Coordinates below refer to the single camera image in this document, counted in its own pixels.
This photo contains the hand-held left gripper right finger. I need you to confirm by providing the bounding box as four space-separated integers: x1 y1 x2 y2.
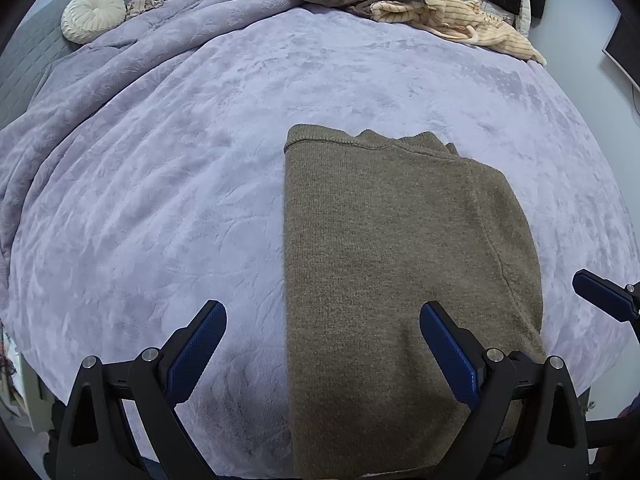
419 301 591 480

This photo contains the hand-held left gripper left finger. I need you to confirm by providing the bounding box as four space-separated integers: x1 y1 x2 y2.
55 300 228 480

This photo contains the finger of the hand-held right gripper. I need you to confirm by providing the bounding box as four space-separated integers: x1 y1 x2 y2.
572 269 640 323

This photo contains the olive brown knit sweater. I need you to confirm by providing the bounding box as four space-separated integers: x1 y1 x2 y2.
283 124 547 480

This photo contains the purple plush blanket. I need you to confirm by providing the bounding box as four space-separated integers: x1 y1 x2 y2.
0 0 640 478

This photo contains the black television screen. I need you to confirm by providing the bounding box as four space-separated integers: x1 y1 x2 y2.
601 12 640 91

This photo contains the cream striped garment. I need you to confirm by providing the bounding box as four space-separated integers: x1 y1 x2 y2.
371 0 547 66

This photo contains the grey quilted headboard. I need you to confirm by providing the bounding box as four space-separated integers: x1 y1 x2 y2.
0 0 141 131

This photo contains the small beige crumpled cloth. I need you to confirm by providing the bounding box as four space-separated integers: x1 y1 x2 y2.
124 0 166 21

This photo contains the round white pleated pillow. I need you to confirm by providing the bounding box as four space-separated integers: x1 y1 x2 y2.
61 0 127 45

